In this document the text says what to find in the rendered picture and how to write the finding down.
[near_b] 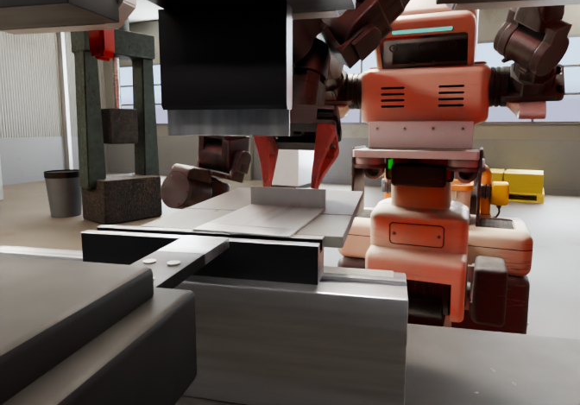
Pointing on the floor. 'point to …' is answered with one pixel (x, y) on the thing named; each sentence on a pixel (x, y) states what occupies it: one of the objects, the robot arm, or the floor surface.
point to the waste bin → (64, 193)
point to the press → (117, 131)
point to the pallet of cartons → (521, 183)
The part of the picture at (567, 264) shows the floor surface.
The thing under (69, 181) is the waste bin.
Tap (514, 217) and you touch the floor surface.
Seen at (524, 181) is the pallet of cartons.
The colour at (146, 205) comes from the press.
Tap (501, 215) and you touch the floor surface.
